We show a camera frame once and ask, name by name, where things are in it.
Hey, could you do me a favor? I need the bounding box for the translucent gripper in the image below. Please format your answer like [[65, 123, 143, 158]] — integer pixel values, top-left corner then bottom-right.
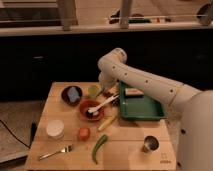
[[98, 73, 117, 91]]

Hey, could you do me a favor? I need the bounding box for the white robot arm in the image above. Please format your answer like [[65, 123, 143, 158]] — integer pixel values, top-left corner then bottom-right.
[[98, 48, 213, 171]]

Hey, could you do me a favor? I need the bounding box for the green plastic tray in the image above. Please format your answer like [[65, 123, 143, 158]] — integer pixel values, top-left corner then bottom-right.
[[119, 82, 165, 121]]

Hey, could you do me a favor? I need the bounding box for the white lidded cup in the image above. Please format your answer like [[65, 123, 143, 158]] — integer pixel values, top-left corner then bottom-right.
[[46, 120, 64, 139]]

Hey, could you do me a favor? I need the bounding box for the orange bowl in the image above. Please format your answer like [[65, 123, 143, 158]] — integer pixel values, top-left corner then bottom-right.
[[78, 100, 104, 121]]

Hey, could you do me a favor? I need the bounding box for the metal cup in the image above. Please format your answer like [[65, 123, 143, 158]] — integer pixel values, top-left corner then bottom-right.
[[143, 136, 159, 153]]

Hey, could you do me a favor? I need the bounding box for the green plastic cup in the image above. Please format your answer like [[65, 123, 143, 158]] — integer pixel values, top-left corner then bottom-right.
[[88, 85, 100, 99]]

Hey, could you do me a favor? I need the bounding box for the blue sponge in bowl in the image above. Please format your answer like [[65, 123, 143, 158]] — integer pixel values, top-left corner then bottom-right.
[[67, 87, 80, 103]]

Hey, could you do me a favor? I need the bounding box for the dark bowl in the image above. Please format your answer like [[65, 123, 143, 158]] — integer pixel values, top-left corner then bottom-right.
[[61, 86, 83, 106]]

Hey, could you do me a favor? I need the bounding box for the silver fork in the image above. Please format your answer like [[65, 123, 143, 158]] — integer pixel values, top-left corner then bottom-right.
[[38, 144, 74, 161]]

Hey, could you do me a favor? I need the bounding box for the yellow corn stick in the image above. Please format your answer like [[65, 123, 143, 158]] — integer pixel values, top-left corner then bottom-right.
[[97, 116, 117, 131]]

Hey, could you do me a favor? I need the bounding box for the orange tomato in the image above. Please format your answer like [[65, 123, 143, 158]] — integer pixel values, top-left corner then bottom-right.
[[78, 127, 90, 141]]

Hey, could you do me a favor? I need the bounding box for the brown dried fruit pile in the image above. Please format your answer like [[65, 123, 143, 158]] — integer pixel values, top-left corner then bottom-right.
[[102, 91, 113, 98]]

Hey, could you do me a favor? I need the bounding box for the black cable left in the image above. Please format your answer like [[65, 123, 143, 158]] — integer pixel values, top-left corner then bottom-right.
[[0, 119, 38, 149]]

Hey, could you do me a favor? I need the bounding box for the tan sponge block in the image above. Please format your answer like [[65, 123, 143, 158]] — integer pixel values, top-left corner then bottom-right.
[[125, 88, 144, 97]]

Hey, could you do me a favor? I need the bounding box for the green chili pepper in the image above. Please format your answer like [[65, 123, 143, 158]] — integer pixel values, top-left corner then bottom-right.
[[92, 134, 108, 164]]

